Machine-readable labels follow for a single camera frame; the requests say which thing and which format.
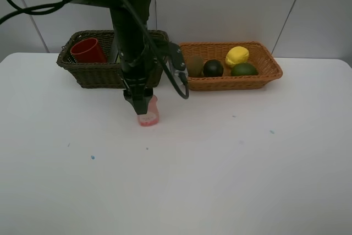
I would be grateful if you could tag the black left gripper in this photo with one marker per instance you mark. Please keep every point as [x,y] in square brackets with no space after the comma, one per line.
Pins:
[139,77]

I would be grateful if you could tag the pink soap bottle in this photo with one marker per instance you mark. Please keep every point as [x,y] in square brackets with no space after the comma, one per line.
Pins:
[152,116]

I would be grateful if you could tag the brown kiwi fruit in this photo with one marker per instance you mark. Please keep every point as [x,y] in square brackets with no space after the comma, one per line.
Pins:
[194,65]

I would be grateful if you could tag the red plastic cup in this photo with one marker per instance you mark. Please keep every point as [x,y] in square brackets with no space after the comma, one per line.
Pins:
[88,51]

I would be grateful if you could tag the dark mangosteen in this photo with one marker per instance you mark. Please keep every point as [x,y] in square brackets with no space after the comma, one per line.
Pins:
[213,68]

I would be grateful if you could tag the green lime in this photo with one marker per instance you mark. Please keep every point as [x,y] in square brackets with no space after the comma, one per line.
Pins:
[244,69]

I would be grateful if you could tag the yellow lemon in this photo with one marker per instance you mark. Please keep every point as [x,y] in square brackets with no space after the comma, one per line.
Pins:
[237,55]

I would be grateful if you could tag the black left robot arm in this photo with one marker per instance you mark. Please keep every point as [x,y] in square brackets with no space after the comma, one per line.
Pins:
[132,41]

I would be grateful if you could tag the orange wicker basket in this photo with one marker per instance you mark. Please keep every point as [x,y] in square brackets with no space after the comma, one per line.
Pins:
[259,56]

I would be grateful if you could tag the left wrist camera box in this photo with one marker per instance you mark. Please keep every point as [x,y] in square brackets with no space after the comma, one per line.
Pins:
[176,60]

